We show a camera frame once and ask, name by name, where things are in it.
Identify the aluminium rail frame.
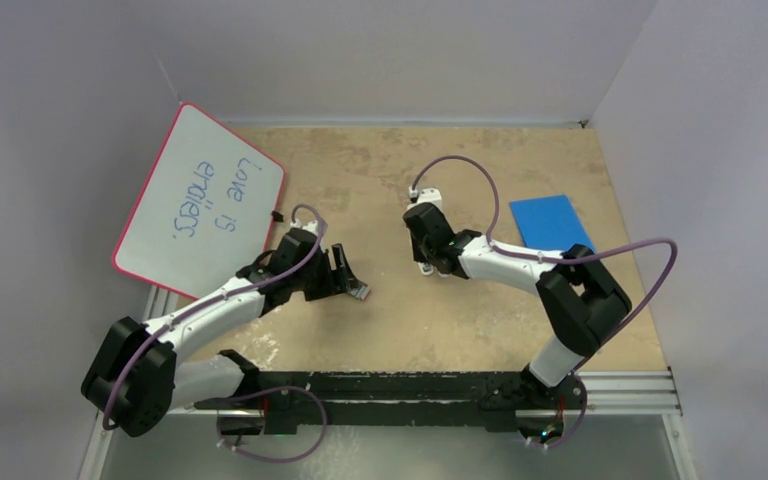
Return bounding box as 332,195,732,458
80,288,694,477

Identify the blue paper folder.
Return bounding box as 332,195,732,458
509,195,595,250

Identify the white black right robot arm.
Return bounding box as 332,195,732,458
403,202,632,407

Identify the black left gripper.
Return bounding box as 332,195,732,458
290,244,358,300

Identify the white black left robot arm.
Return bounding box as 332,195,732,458
80,227,370,437

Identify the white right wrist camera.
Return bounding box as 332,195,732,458
407,187,443,209

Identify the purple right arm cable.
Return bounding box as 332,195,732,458
407,155,679,450

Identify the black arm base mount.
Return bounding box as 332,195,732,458
195,371,585,436

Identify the pink framed whiteboard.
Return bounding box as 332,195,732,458
112,103,285,298

